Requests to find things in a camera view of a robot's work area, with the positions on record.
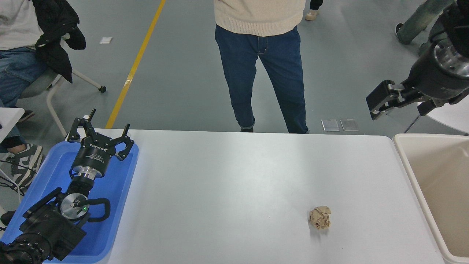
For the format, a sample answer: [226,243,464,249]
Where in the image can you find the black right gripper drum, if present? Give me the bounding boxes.
[404,53,469,107]

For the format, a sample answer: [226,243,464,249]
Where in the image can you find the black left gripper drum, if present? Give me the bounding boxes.
[71,136,118,178]

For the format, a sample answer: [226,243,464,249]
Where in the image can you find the tan paper ball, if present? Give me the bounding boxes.
[309,206,332,231]

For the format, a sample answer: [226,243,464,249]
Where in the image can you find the white round side table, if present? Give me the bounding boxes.
[404,99,469,135]

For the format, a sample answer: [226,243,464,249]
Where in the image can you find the blue plastic tray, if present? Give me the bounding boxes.
[0,140,140,264]

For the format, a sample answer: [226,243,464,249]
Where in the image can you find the white chair with casters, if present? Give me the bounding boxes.
[18,33,107,138]

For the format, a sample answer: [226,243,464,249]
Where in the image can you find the person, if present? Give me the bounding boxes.
[0,0,48,188]
[395,0,455,56]
[305,0,324,21]
[214,0,310,134]

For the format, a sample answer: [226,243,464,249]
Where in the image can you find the white desk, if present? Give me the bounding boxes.
[0,107,25,144]

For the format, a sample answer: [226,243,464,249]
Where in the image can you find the large pale bin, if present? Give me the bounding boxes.
[392,133,469,264]

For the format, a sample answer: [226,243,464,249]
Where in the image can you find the black jacket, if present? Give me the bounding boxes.
[31,0,86,84]

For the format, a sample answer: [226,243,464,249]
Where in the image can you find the black round floor object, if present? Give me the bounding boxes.
[0,210,17,226]

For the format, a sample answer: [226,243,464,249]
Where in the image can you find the black cable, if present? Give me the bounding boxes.
[0,158,27,197]

